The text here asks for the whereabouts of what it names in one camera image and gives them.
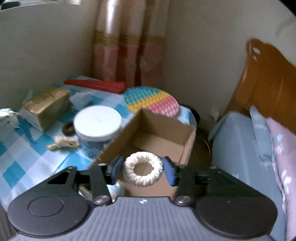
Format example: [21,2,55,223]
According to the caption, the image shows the floral blue fabric pouch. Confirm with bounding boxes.
[0,108,17,127]

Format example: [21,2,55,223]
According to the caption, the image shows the rainbow pop-it mat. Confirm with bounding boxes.
[123,86,180,118]

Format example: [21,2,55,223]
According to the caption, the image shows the wooden headboard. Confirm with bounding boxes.
[225,38,296,133]

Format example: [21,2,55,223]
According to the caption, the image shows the clear jar white lid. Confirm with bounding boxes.
[73,105,123,156]

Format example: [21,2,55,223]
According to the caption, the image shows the blue floral pillow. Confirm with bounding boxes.
[249,105,275,167]

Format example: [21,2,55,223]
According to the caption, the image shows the gold tissue pack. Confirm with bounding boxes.
[18,87,71,132]

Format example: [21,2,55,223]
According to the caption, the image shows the red folded fan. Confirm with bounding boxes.
[64,79,126,94]

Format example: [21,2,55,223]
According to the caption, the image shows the white crochet ring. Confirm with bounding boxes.
[122,151,164,188]

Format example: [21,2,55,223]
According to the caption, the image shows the pink floral pillow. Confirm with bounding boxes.
[266,118,295,240]

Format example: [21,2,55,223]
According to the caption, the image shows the pink satin curtain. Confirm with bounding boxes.
[92,0,170,88]

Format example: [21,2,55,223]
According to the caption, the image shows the blue bed sheet mattress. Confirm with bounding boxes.
[209,111,286,240]

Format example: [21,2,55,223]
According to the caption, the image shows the brown cardboard box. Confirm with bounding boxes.
[87,107,197,198]

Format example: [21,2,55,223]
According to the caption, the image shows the brown scrunchie ring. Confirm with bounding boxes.
[62,121,76,136]

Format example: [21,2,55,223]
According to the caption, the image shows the beige knotted cloth toy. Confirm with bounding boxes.
[46,136,80,151]

